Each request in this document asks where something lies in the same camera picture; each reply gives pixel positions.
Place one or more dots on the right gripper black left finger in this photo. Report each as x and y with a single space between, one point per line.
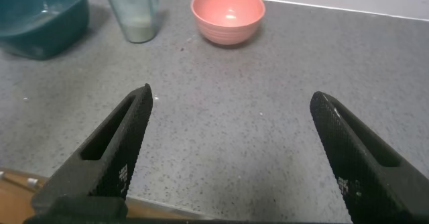
114 150

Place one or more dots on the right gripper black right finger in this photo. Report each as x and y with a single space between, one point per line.
362 170

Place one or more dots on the beige powder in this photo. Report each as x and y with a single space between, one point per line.
139 32

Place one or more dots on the clear ribbed plastic cup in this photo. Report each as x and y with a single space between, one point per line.
137 2

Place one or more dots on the teal plastic tray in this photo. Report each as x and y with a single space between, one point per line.
40 33

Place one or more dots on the pink bowl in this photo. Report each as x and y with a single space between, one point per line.
228 29

